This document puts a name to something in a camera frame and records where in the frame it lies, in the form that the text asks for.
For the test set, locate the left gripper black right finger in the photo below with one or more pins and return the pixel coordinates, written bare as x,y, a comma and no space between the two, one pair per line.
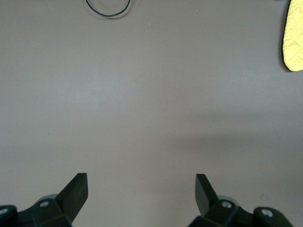
220,212

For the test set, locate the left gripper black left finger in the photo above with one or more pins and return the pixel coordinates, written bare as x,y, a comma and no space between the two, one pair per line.
61,210

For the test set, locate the yellow quilted oven mitt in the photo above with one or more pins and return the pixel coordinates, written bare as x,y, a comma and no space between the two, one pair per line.
294,35

